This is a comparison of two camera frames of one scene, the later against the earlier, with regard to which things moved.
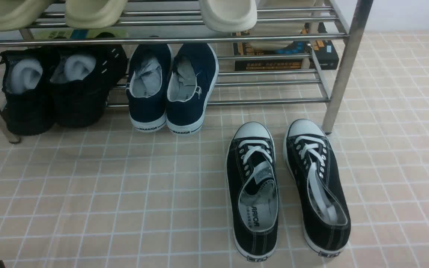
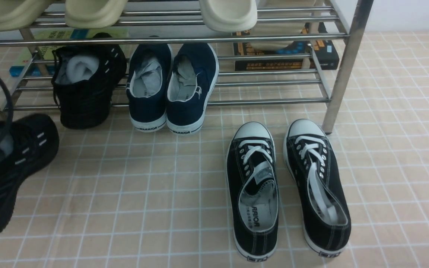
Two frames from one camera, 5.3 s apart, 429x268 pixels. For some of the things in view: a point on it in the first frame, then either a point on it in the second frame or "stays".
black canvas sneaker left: x=252 y=190 stays
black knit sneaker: x=29 y=98 → x=5 y=149
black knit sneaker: x=82 y=77 stays
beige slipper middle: x=94 y=14 stays
